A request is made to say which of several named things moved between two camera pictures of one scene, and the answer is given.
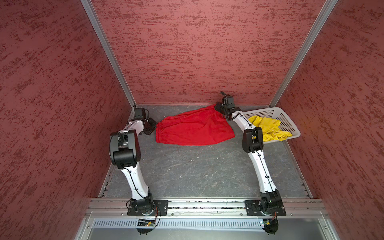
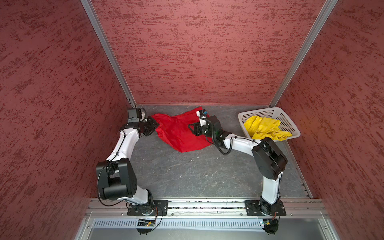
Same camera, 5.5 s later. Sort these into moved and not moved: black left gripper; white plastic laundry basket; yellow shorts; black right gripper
Moved: black right gripper
Not moved: white plastic laundry basket; yellow shorts; black left gripper
